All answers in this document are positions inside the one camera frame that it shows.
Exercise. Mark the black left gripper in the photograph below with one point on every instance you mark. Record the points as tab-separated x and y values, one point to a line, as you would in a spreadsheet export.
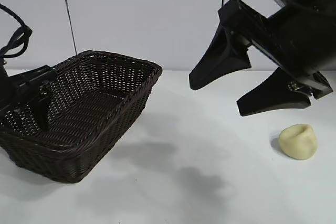
21	90

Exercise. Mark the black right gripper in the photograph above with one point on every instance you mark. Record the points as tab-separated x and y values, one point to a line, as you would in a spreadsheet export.
296	37

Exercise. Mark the dark brown wicker basket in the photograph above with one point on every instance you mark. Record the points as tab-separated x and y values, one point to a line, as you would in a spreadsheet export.
86	119

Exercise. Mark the pale yellow egg yolk pastry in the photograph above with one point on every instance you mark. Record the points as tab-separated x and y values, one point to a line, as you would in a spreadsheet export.
298	142

